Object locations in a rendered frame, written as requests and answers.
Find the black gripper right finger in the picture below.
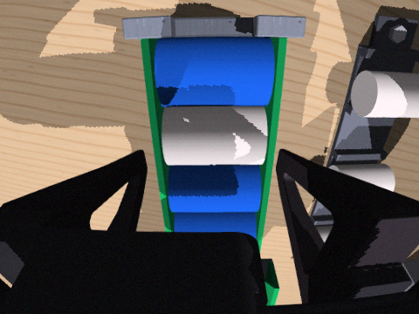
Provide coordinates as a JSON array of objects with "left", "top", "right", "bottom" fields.
[{"left": 276, "top": 149, "right": 419, "bottom": 304}]

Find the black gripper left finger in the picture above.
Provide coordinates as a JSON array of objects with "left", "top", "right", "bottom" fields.
[{"left": 0, "top": 150, "right": 148, "bottom": 231}]

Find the blue cylinder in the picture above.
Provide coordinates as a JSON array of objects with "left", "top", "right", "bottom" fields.
[
  {"left": 175, "top": 212, "right": 257, "bottom": 238},
  {"left": 155, "top": 37, "right": 274, "bottom": 107},
  {"left": 168, "top": 165, "right": 261, "bottom": 212}
]

